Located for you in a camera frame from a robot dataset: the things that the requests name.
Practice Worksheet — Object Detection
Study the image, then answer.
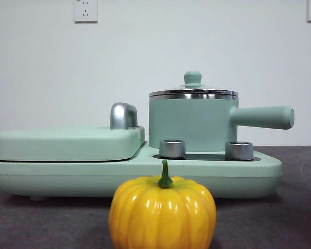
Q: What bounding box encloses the yellow pumpkin with green stem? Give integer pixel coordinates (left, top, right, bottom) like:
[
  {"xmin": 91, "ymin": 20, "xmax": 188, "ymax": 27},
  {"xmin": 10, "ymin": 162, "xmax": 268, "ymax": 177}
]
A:
[{"xmin": 108, "ymin": 159, "xmax": 218, "ymax": 249}]

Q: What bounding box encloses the mint green breakfast machine base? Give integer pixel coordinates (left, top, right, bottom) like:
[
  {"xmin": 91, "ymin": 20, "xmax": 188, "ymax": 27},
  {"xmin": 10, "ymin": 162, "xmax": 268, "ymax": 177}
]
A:
[{"xmin": 0, "ymin": 141, "xmax": 284, "ymax": 202}]

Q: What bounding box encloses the mint green pot with handle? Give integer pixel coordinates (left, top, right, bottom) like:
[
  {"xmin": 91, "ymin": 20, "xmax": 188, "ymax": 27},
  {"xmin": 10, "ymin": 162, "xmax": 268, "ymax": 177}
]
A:
[{"xmin": 148, "ymin": 93, "xmax": 295, "ymax": 154}]

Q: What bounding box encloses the glass lid with green knob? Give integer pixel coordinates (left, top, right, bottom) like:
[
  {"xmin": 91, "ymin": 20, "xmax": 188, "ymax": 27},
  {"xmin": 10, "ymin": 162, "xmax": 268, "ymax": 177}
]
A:
[{"xmin": 148, "ymin": 71, "xmax": 239, "ymax": 96}]

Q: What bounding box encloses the mint green hinged griddle cover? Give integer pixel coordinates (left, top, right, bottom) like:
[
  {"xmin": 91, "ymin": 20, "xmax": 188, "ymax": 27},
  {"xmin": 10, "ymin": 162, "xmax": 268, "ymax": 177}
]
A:
[{"xmin": 0, "ymin": 102, "xmax": 146, "ymax": 163}]

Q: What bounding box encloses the silver control knob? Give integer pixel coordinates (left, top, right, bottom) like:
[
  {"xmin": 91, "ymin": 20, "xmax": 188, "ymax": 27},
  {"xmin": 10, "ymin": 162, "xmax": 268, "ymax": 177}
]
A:
[
  {"xmin": 159, "ymin": 139, "xmax": 187, "ymax": 159},
  {"xmin": 224, "ymin": 141, "xmax": 255, "ymax": 160}
]

